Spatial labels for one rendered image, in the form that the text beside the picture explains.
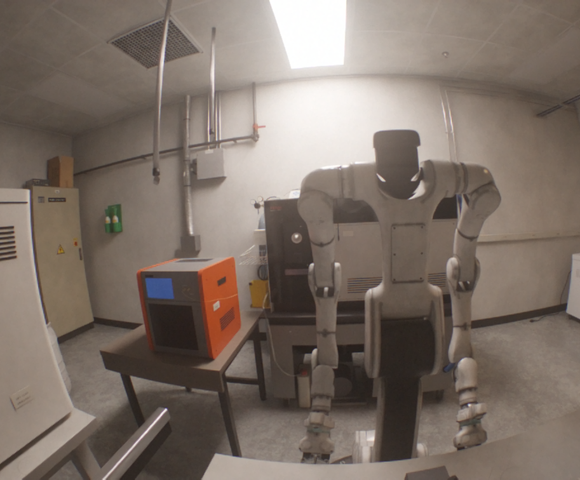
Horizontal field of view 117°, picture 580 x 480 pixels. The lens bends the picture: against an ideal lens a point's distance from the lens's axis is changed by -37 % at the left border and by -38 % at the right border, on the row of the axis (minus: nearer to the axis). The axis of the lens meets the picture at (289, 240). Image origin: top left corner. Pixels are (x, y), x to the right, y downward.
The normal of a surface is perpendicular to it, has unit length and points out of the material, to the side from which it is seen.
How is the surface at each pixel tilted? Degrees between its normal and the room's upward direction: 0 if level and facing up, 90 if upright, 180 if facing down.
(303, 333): 90
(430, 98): 90
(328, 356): 65
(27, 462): 0
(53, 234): 90
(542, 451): 0
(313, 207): 127
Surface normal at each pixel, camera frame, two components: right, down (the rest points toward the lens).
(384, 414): -0.23, -0.26
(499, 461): -0.06, -0.99
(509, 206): -0.15, 0.09
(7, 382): 0.99, -0.04
